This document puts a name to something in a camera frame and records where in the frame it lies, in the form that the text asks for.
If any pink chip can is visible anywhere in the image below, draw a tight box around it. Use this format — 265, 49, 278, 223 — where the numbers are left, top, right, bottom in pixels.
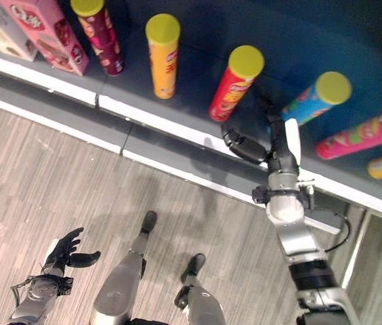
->
315, 104, 382, 160

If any pink snack box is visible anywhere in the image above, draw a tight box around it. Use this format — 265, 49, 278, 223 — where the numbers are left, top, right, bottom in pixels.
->
0, 0, 90, 77

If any silver robot leg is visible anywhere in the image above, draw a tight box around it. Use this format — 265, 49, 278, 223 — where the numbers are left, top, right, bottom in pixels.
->
173, 253, 226, 325
90, 211, 158, 325

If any maroon chip can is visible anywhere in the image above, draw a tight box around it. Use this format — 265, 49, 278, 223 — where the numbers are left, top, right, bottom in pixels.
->
70, 0, 125, 77

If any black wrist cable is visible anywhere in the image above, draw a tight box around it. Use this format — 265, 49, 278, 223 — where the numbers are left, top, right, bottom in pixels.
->
322, 210, 351, 253

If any grey shelf with white edge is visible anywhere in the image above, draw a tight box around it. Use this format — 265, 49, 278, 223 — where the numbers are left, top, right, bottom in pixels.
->
0, 0, 382, 237

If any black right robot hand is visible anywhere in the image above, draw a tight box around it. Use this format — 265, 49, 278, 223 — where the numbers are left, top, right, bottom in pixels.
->
221, 97, 302, 171

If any silver left robot leg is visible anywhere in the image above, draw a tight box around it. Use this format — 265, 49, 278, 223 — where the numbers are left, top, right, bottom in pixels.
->
90, 211, 158, 325

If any orange chip can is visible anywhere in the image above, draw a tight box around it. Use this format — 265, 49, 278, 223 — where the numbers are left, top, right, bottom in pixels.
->
145, 13, 182, 100

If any red chip can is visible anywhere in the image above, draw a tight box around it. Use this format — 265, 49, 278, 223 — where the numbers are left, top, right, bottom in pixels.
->
208, 45, 266, 123

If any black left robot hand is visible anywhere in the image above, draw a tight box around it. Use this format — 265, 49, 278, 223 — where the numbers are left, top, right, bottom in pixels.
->
42, 227, 102, 272

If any silver right robot leg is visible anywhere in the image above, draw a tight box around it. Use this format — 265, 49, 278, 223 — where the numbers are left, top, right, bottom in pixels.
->
173, 253, 226, 325

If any blue chip can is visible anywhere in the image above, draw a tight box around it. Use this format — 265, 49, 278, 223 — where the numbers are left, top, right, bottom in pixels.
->
280, 71, 353, 127

